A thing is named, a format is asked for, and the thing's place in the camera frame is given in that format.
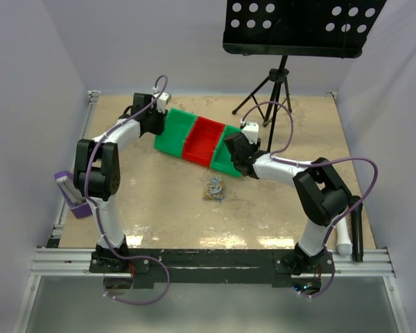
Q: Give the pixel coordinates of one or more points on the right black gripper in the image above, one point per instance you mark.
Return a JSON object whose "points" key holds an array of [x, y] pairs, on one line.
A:
{"points": [[256, 148]]}

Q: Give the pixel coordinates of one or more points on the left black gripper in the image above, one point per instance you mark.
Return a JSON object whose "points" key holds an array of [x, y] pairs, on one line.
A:
{"points": [[160, 127]]}

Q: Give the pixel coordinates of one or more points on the green plastic bin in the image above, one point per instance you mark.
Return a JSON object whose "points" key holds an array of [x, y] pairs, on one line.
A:
{"points": [[177, 127], [221, 159]]}

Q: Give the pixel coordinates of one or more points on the red plastic bin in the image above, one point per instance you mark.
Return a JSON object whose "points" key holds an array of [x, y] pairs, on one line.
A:
{"points": [[202, 141]]}

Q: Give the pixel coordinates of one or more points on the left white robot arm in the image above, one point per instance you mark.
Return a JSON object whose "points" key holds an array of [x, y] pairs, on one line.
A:
{"points": [[97, 173]]}

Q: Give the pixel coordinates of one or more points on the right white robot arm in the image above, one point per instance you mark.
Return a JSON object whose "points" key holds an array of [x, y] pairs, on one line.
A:
{"points": [[322, 192]]}

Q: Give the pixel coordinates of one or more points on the purple holder block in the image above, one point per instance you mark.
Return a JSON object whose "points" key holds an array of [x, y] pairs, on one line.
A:
{"points": [[75, 200]]}

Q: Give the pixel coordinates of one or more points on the black microphone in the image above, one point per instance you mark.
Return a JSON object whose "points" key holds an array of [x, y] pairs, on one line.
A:
{"points": [[357, 233]]}

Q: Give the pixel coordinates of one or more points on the white microphone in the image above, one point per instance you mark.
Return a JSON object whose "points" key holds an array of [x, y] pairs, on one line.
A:
{"points": [[343, 242]]}

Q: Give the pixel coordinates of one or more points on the black music stand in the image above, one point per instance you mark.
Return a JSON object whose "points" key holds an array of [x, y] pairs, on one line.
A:
{"points": [[314, 28]]}

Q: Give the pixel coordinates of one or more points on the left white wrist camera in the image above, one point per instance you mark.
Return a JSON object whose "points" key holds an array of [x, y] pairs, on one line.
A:
{"points": [[161, 100]]}

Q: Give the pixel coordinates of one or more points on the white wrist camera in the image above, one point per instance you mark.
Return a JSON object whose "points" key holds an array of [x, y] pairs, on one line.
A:
{"points": [[161, 100], [251, 130]]}

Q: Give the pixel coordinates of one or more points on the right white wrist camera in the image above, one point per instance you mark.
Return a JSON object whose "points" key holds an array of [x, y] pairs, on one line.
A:
{"points": [[251, 130]]}

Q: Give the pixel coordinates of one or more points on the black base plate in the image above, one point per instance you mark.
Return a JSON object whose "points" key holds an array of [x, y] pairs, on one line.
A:
{"points": [[278, 268]]}

